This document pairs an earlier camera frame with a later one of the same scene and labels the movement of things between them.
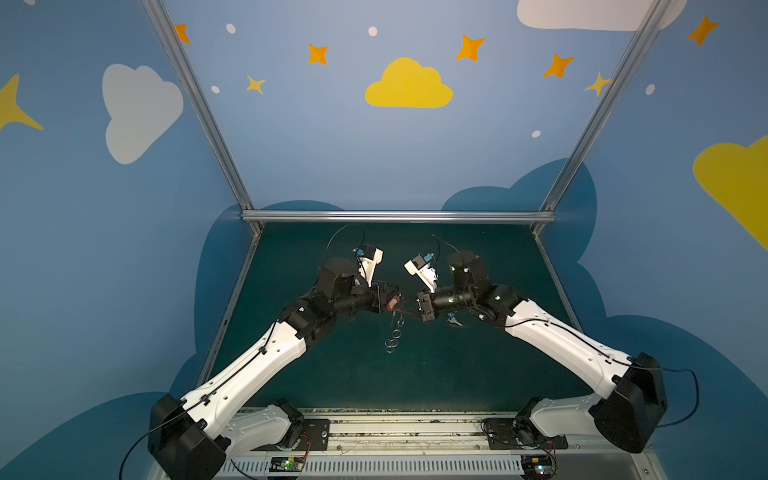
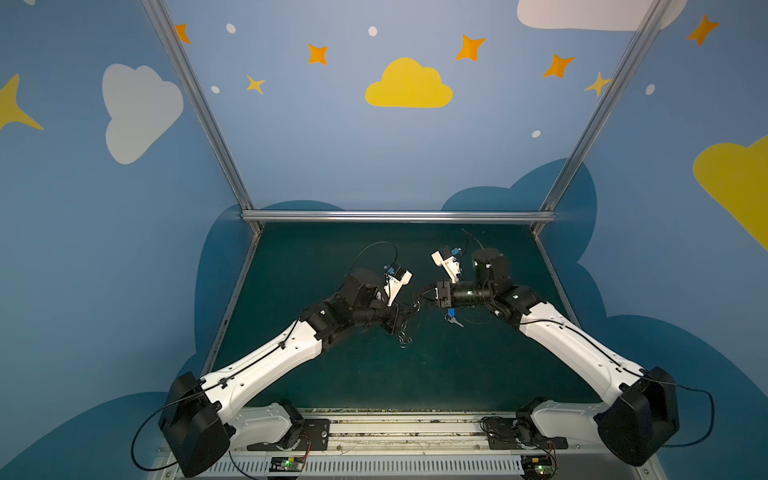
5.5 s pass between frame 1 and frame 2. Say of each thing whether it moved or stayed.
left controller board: stayed
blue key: stayed
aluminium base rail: stayed
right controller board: stayed
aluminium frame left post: stayed
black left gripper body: moved
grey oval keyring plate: moved
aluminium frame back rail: stayed
